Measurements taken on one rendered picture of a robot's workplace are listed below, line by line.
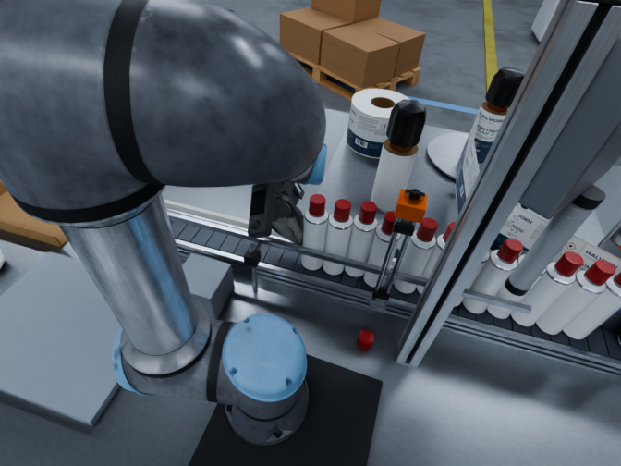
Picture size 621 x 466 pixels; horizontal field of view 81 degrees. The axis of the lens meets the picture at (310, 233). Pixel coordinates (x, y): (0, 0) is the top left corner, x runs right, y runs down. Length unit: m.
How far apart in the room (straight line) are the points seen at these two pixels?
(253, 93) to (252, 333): 0.38
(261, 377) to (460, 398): 0.46
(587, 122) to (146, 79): 0.39
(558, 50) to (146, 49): 0.34
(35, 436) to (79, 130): 0.71
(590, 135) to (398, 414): 0.57
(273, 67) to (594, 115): 0.32
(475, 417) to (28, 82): 0.82
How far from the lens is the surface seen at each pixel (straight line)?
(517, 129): 0.45
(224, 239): 0.95
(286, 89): 0.24
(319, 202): 0.73
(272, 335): 0.54
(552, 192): 0.49
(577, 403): 0.97
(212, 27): 0.23
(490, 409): 0.87
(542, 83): 0.43
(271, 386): 0.52
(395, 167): 0.96
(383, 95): 1.32
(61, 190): 0.29
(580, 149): 0.47
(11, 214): 1.30
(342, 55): 3.62
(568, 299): 0.88
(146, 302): 0.41
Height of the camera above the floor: 1.57
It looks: 46 degrees down
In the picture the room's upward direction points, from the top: 4 degrees clockwise
